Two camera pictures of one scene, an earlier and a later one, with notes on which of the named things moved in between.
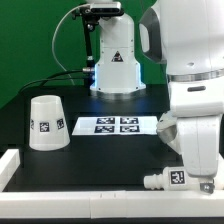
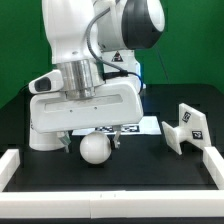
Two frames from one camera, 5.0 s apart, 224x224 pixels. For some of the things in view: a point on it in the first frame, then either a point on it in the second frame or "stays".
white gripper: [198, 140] → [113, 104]
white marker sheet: [115, 125] stays
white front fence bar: [112, 204] stays
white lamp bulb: [176, 179] → [95, 147]
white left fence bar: [9, 163] stays
